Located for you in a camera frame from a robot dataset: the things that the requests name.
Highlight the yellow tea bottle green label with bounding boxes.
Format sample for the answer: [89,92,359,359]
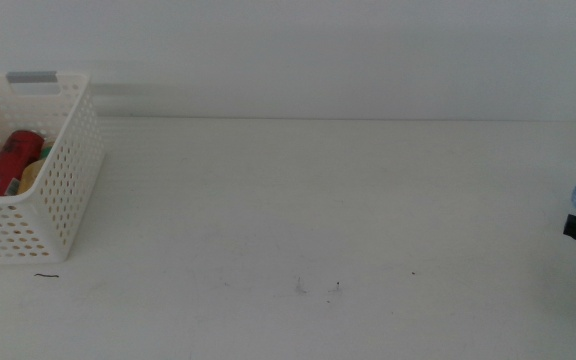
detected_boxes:
[16,142,57,196]

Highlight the red cola can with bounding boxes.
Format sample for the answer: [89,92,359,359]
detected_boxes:
[0,129,45,197]

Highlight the white perforated plastic basket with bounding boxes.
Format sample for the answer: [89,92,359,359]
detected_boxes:
[0,71,106,266]

